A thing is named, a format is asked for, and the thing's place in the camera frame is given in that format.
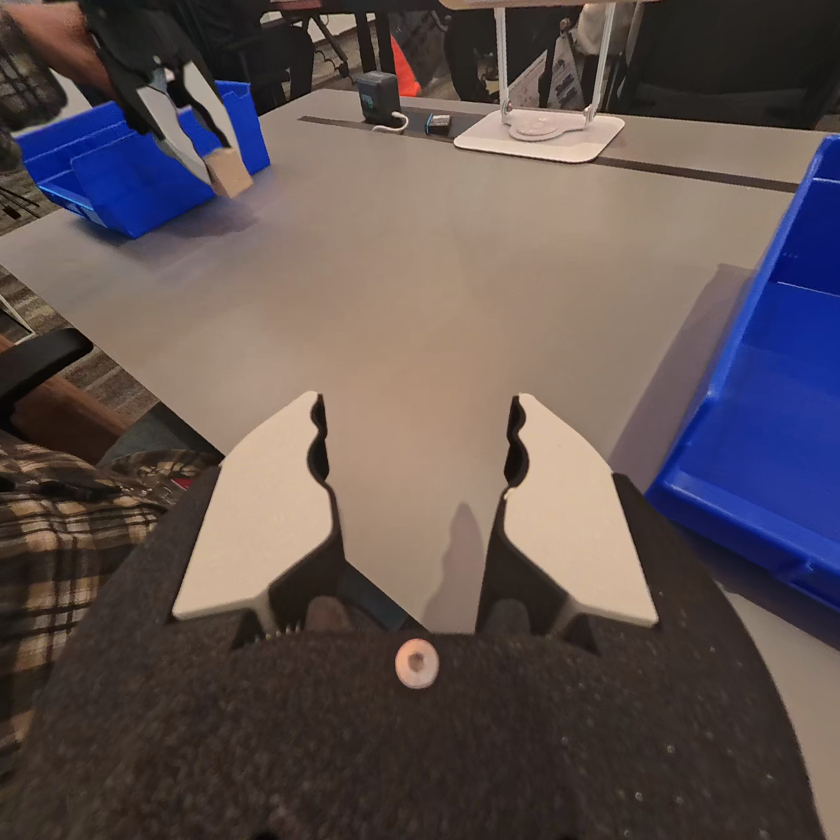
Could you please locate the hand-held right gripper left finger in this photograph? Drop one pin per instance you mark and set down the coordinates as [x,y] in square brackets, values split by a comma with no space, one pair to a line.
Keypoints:
[262,525]

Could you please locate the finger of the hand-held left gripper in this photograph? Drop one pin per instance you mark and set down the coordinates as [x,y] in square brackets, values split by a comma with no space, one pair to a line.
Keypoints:
[203,98]
[170,128]

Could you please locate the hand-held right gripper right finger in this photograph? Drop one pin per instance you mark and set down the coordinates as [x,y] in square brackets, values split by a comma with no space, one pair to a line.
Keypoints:
[571,531]

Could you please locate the blue plastic bin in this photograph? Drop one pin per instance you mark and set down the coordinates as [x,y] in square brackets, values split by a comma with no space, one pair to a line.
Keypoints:
[774,394]
[131,190]

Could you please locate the wooden cube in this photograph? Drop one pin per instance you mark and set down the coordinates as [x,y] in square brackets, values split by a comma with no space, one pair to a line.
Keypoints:
[233,174]

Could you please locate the person's left forearm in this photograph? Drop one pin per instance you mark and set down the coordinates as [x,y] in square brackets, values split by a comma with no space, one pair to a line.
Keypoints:
[26,85]

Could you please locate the person's left hand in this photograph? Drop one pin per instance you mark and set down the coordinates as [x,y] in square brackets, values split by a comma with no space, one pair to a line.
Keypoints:
[65,39]

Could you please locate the black battery charger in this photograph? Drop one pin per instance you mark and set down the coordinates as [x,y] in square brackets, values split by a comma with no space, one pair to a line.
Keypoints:
[379,95]

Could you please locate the person in plaid shirt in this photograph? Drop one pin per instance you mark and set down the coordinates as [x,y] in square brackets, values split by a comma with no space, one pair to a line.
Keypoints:
[65,558]

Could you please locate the orange traffic cone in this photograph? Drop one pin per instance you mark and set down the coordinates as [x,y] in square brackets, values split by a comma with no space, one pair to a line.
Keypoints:
[407,72]

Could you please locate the wooden pillar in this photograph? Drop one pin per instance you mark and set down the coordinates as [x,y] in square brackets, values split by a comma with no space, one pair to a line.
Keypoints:
[65,420]

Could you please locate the small black battery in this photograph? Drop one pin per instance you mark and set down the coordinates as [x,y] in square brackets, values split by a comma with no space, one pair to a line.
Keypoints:
[438,124]

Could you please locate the black office chair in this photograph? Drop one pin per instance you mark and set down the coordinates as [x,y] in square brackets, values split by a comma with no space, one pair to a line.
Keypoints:
[39,361]

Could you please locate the printed pamphlet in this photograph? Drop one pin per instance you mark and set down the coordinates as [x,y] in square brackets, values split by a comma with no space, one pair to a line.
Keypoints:
[544,79]

